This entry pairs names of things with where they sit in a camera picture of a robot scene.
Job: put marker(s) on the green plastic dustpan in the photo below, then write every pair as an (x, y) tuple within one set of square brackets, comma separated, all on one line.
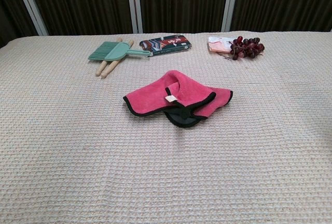
[(119, 51)]

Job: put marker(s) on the pink and white packet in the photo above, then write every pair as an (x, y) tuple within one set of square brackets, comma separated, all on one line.
[(216, 45)]

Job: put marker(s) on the white screen frame post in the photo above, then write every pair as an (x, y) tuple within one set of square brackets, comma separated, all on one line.
[(230, 1), (31, 3), (134, 1)]

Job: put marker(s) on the pink black-edged cloth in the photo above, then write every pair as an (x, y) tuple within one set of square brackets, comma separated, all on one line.
[(150, 97)]

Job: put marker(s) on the green plastic hand brush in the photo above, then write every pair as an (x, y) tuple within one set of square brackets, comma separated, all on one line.
[(99, 50)]

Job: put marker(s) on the dark red grape bunch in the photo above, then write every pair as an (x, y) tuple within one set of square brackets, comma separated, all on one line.
[(247, 46)]

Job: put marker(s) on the dark printed packet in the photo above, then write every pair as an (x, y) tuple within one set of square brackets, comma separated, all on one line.
[(168, 43)]

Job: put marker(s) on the beige woven tablecloth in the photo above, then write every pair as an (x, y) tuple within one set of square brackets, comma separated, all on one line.
[(77, 156)]

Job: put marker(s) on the light wooden stick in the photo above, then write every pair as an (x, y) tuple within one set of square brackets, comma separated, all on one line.
[(109, 69), (101, 69)]

